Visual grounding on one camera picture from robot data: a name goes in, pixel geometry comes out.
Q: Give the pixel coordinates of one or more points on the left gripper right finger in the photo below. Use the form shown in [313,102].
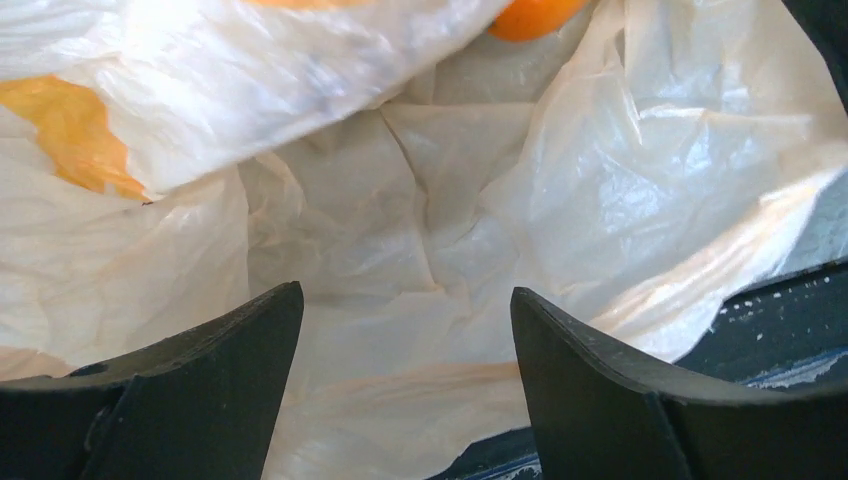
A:
[601,409]

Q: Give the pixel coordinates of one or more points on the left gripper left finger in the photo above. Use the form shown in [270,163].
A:
[202,404]

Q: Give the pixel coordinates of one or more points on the translucent orange plastic bag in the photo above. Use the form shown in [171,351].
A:
[165,162]

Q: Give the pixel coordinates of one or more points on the fake mango orange green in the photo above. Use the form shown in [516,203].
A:
[527,20]

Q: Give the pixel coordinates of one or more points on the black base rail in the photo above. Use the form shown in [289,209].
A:
[787,335]

